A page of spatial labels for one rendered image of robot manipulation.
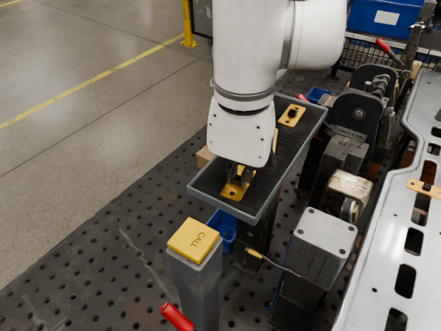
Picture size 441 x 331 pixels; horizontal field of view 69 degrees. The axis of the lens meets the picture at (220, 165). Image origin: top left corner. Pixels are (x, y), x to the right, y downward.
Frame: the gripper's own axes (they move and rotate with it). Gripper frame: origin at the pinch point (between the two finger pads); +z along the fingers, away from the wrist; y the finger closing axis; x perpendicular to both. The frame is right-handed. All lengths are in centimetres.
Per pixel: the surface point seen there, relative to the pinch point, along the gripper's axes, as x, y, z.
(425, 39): 119, 35, 16
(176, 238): -15.0, -4.1, 2.4
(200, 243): -14.2, -0.3, 2.4
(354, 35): 114, 7, 17
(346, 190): 14.5, 18.9, 10.5
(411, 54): 77, 27, 6
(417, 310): -1.2, 35.9, 18.4
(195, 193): -5.6, -5.8, 2.4
